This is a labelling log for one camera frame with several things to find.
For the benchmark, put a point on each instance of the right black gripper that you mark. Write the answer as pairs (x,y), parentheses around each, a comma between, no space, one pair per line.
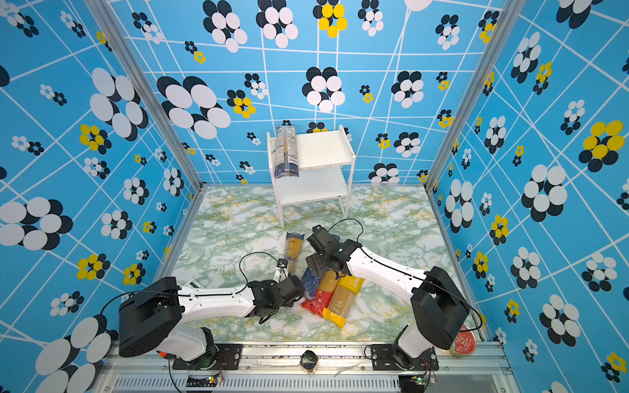
(315,259)

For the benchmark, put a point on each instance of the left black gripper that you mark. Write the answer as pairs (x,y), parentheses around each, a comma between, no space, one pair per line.
(269,287)

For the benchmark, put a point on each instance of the blue clear spaghetti bag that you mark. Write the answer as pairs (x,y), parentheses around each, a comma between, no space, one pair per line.
(293,246)

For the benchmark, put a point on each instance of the white label spaghetti bag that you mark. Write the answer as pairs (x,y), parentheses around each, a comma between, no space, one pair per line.
(285,154)

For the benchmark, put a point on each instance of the blue Barilla spaghetti box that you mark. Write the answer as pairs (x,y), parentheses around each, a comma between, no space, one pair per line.
(311,282)

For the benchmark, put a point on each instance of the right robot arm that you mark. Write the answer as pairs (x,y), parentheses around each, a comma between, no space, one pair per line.
(439,308)

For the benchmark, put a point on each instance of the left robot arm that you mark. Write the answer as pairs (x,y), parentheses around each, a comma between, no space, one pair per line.
(157,317)

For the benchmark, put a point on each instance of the white two-tier shelf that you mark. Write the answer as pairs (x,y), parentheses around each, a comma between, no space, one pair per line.
(326,169)

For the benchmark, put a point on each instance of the yellow Pastatime spaghetti bag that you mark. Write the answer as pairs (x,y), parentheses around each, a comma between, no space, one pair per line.
(342,300)

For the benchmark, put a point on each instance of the red spaghetti bag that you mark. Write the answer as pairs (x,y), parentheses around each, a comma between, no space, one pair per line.
(323,294)

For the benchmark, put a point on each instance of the black round knob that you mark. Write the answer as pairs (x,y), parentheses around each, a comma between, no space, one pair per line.
(309,361)

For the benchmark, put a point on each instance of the round red tin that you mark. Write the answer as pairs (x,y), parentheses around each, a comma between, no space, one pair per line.
(464,344)

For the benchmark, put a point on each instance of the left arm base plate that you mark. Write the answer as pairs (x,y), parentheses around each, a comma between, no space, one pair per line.
(225,356)

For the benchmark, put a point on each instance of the aluminium front rail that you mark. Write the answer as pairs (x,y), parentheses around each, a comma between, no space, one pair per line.
(342,367)

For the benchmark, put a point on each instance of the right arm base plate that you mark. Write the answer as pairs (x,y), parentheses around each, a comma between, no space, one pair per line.
(387,357)

